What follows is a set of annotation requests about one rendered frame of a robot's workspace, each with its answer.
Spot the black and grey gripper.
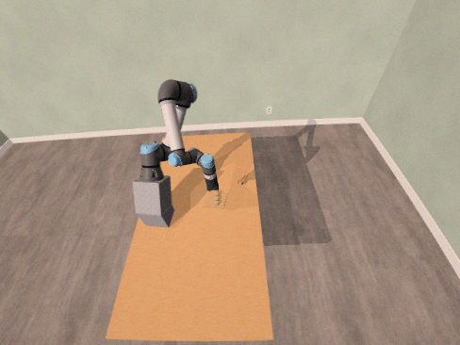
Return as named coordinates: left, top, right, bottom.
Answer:
left=204, top=172, right=219, bottom=192

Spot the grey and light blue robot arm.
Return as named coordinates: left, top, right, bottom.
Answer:
left=140, top=80, right=216, bottom=182

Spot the tan flat mat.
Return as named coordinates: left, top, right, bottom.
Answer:
left=206, top=191, right=227, bottom=209

